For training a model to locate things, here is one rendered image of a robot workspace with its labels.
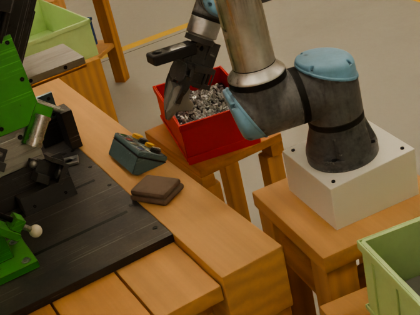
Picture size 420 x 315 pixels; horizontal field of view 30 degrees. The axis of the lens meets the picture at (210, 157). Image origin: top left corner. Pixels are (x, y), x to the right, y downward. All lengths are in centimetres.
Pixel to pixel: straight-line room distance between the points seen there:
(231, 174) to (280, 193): 69
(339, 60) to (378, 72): 281
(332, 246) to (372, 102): 248
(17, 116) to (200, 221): 51
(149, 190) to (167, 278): 27
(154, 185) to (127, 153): 18
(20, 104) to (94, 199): 28
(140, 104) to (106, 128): 237
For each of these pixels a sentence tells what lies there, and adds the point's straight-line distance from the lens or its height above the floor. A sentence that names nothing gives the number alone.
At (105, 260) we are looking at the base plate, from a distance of 161.
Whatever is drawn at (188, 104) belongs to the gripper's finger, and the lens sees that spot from 188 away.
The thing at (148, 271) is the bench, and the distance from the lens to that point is 158.
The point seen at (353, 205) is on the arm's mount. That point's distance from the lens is 162.
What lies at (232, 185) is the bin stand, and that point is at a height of 53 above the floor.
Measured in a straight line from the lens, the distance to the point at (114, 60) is 485.
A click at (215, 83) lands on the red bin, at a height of 87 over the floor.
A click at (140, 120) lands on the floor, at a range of 432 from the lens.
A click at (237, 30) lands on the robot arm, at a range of 146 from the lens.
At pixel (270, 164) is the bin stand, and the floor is 72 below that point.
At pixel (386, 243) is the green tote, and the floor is 94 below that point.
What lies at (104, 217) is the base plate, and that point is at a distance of 175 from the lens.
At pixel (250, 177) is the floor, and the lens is 354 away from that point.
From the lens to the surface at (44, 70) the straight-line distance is 201.
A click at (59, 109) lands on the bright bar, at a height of 101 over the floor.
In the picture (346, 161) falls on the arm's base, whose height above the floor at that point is 98.
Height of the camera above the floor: 178
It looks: 28 degrees down
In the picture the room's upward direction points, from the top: 13 degrees counter-clockwise
